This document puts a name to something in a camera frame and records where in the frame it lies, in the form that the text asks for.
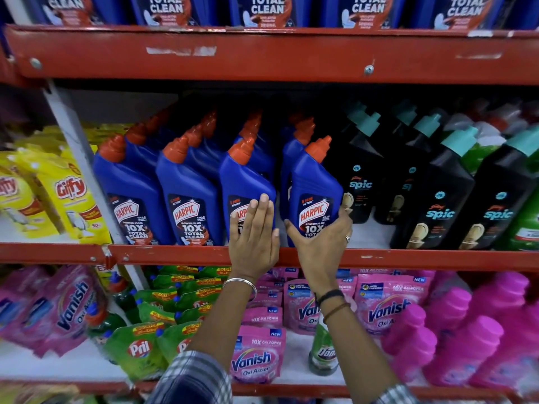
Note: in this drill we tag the person's right hand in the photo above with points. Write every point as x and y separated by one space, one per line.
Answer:
324 256

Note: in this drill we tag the person's left hand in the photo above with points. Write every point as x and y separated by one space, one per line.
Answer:
252 248

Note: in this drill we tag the person's left middle finger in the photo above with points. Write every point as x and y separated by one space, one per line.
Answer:
263 212

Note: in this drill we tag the person's right thumb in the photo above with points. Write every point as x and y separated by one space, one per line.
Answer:
293 231

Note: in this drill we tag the person's left thumb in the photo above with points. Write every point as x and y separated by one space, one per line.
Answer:
276 239

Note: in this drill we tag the person's left little finger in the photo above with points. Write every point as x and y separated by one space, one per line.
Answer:
236 227

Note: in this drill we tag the blue toilet cleaner bottle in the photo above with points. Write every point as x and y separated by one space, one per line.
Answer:
313 180
244 180

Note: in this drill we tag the person's right forearm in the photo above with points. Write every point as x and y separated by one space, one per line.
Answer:
353 344

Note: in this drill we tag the person's left forearm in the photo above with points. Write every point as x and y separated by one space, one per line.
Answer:
223 319

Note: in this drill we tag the silver bangle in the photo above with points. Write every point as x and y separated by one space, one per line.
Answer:
242 281

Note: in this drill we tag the red metal shelf beam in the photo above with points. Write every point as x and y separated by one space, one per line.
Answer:
168 254
294 390
269 56

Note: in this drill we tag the black wristband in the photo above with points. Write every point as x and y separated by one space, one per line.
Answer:
330 295

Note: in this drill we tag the brown thread wristband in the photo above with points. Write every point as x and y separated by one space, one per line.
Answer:
337 310

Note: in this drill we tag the row of blue orange-capped bottles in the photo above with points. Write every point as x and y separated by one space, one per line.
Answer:
126 185

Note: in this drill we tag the stack of small pink pouches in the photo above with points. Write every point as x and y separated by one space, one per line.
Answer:
257 357

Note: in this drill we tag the clear green liquid bottle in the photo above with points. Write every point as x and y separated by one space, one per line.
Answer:
322 357

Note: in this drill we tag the row of black teal-capped bottles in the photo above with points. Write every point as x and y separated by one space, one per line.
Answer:
433 185

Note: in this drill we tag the pile of green dishwash pouches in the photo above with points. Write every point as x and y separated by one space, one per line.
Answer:
134 349

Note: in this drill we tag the plaid shirt left sleeve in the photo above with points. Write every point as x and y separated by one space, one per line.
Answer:
193 380

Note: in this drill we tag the plaid shirt sleeve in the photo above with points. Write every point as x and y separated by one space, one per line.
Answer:
193 380
396 395

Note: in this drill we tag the dark green dishwash bottle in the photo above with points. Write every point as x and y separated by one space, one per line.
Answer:
105 328

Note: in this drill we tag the pile of yellow dishwash pouches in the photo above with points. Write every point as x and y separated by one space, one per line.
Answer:
71 197

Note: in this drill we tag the grey metal shelf upright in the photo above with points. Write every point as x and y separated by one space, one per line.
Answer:
80 155

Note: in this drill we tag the silver shelf bolt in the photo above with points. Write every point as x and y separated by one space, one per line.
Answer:
369 70
36 63

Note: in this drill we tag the large pink detergent pouch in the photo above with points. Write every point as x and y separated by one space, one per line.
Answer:
17 307
69 311

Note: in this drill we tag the plaid shirt right sleeve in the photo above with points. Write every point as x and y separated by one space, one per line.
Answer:
396 395

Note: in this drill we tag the row of large blue bottles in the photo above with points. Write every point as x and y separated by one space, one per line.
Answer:
269 8

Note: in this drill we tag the group of pink plastic bottles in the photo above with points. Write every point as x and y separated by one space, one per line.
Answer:
463 349

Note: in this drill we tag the group of green cleaner bottles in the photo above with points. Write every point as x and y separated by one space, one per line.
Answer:
526 231

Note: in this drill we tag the yellow packet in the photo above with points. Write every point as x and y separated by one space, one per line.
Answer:
38 394

